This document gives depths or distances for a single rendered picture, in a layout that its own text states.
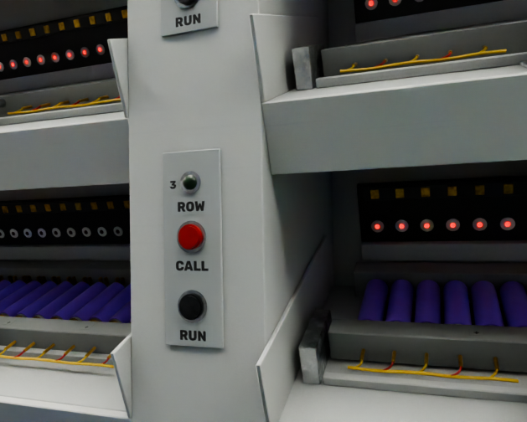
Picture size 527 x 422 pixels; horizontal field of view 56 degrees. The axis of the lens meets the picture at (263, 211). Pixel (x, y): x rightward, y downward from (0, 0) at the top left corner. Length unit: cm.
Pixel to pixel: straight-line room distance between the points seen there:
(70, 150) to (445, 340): 29
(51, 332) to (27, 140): 16
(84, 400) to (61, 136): 19
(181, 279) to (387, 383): 15
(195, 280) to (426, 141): 16
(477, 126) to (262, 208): 13
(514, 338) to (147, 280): 23
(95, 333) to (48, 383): 5
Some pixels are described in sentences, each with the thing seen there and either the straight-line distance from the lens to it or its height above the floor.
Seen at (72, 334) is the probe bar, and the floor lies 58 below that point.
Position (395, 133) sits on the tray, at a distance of 29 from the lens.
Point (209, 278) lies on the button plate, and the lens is 31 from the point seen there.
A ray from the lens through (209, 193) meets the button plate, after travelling 31.
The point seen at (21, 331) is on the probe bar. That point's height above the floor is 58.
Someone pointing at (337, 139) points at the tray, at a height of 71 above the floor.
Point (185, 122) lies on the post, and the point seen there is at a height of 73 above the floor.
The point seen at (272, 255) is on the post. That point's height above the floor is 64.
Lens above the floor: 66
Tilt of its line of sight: 2 degrees up
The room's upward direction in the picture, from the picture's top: 1 degrees counter-clockwise
